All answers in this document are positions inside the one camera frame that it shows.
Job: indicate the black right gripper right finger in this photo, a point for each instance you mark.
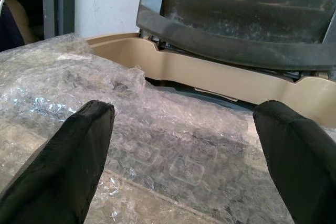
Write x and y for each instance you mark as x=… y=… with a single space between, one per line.
x=302 y=161

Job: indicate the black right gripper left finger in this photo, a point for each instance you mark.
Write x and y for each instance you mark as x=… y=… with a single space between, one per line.
x=60 y=166

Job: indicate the clear bubble wrap sheet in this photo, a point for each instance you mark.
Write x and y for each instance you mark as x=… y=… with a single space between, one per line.
x=147 y=140

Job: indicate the dark grey washer lid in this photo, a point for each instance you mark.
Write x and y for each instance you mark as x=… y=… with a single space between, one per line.
x=236 y=16

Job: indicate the grey door frame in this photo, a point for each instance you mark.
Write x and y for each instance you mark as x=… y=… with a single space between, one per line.
x=59 y=2

